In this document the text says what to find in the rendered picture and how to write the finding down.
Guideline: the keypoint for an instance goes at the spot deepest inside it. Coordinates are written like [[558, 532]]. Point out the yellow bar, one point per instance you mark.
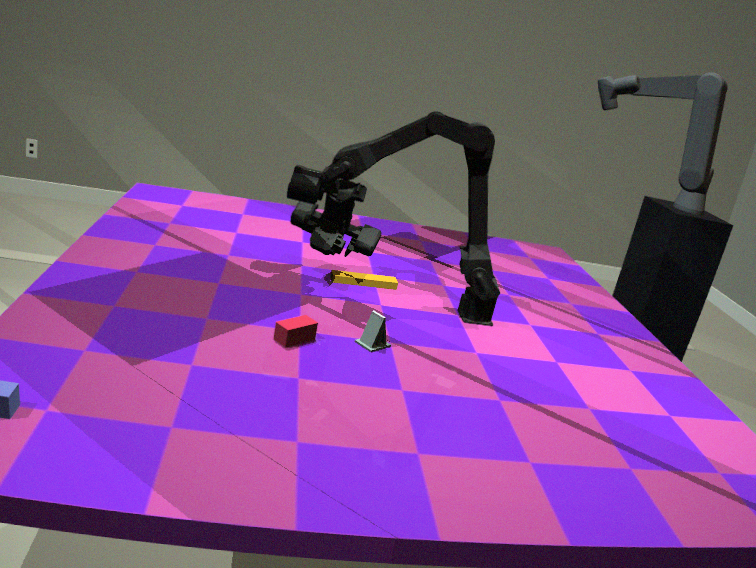
[[362, 279]]

